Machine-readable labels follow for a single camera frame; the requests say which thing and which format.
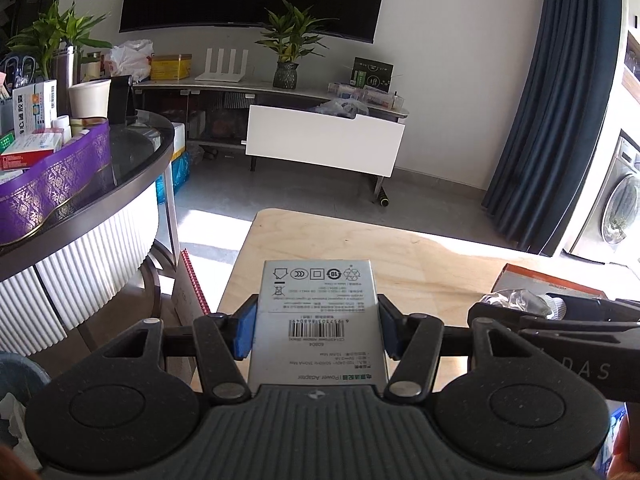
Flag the black and green box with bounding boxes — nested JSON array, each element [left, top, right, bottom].
[[351, 56, 394, 92]]

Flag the red spiral notebook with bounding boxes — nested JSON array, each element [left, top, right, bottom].
[[172, 248, 211, 332]]

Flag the yellow box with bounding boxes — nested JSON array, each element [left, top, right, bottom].
[[149, 53, 193, 82]]

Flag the white plastic bag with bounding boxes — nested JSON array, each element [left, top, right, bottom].
[[102, 39, 154, 83]]

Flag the white paper cup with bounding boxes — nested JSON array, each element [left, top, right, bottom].
[[67, 78, 112, 121]]

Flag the red and white box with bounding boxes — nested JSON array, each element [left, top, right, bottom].
[[0, 129, 64, 171]]

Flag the row of clear plastic boxes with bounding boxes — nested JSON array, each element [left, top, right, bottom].
[[327, 81, 401, 110]]

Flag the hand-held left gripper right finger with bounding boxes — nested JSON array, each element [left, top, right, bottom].
[[377, 294, 571, 403]]

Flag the washing machine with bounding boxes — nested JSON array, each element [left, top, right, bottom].
[[564, 129, 640, 267]]

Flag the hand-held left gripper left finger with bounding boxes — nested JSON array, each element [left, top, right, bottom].
[[67, 294, 258, 405]]

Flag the black stand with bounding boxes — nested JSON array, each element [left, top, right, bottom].
[[107, 74, 137, 124]]

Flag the blue plastic bag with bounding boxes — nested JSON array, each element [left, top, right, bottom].
[[154, 149, 191, 207]]

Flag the grey plastic bag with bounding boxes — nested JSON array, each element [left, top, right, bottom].
[[312, 99, 371, 119]]

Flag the television cabinet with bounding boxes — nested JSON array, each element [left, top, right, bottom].
[[132, 80, 410, 162]]

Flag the white adapter box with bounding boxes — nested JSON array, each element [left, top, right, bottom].
[[248, 259, 391, 394]]

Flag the white router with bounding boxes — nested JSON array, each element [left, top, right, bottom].
[[193, 47, 250, 84]]

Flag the wall shelf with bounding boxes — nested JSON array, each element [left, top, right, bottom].
[[620, 34, 640, 97]]

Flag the round dark table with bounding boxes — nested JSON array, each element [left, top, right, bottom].
[[0, 109, 177, 357]]

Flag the potted plant in dark vase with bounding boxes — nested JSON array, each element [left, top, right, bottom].
[[254, 0, 331, 90]]

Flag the scissors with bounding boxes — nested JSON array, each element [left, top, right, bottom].
[[0, 54, 37, 92]]

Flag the white and blue medicine box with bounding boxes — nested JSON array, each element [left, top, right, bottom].
[[12, 78, 59, 137]]

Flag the blue trash bin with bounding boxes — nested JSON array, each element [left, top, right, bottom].
[[0, 351, 52, 461]]

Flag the person's right hand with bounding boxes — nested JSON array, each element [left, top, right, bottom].
[[605, 400, 640, 480]]

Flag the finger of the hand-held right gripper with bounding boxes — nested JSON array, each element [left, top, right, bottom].
[[467, 297, 640, 333], [519, 313, 640, 347]]

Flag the orange cardboard box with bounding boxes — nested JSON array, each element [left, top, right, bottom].
[[491, 263, 614, 321]]

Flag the white bottle cap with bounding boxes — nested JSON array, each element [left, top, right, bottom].
[[51, 114, 73, 142]]

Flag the steel cup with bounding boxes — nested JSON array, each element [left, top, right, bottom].
[[52, 45, 81, 117]]

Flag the leafy green plant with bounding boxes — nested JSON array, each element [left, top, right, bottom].
[[7, 0, 114, 82]]

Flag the white panel chair back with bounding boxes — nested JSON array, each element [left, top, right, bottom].
[[244, 103, 406, 210]]

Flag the purple patterned box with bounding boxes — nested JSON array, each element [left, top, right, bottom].
[[0, 119, 111, 247]]

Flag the dark blue curtain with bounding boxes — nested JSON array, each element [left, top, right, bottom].
[[481, 0, 622, 257]]

